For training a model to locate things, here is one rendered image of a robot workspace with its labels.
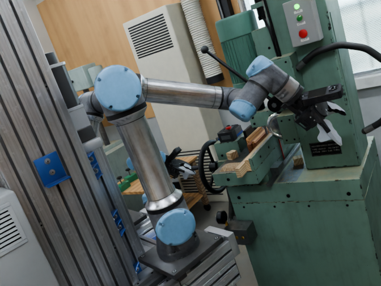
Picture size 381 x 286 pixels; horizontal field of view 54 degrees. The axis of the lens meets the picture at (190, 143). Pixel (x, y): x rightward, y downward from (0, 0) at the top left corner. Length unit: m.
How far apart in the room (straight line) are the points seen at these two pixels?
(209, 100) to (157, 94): 0.17
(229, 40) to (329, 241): 0.94
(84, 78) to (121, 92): 2.80
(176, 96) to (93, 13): 3.06
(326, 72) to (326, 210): 0.54
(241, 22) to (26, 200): 1.05
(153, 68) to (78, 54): 1.33
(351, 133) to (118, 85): 0.95
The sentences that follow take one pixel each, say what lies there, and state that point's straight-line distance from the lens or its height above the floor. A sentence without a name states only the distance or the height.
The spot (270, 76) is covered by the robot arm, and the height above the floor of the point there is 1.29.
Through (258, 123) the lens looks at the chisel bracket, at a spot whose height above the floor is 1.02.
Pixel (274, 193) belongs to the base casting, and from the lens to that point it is 1.64.
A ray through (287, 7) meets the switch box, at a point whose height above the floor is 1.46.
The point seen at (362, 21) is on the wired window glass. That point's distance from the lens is 2.98.
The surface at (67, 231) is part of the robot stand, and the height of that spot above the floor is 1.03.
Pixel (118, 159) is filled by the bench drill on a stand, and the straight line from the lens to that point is 3.82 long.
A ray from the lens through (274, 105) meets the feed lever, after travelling 1.54.
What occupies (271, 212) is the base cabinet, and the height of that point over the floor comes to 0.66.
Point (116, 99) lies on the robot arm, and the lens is 0.97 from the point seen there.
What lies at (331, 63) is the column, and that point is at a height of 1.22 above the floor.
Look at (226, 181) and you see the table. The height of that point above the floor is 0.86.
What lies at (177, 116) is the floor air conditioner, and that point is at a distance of 3.36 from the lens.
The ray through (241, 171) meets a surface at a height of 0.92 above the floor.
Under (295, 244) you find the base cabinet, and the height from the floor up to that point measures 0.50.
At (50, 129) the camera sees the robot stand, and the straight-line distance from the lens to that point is 1.21.
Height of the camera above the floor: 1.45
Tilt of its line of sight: 14 degrees down
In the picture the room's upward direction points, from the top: 19 degrees counter-clockwise
